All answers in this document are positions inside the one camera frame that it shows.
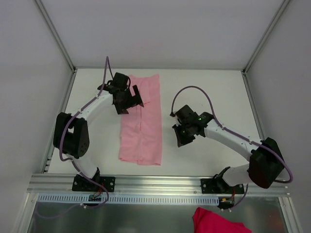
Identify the red t shirt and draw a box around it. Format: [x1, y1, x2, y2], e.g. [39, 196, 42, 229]
[192, 207, 252, 233]

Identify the right aluminium frame post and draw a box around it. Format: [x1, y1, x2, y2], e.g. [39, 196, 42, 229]
[242, 0, 292, 75]

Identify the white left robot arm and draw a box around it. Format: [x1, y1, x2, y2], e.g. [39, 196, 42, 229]
[53, 72, 144, 191]

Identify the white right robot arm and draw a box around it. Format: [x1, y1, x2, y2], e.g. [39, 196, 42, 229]
[170, 105, 285, 193]

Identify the left aluminium frame post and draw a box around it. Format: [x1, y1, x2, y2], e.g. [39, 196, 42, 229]
[34, 0, 76, 73]

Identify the pink t shirt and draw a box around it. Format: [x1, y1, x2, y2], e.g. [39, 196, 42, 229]
[119, 74, 163, 166]

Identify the white slotted cable duct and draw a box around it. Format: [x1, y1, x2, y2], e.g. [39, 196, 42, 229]
[37, 193, 219, 206]

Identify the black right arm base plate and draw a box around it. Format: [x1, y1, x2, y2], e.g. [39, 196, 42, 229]
[200, 178, 244, 194]

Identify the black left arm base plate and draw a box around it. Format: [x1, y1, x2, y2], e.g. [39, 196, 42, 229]
[72, 175, 116, 193]

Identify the aluminium frame post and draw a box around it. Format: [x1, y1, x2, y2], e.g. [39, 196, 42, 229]
[242, 0, 292, 75]
[34, 0, 76, 73]

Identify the aluminium front rail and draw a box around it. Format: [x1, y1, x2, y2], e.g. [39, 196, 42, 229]
[27, 173, 290, 197]

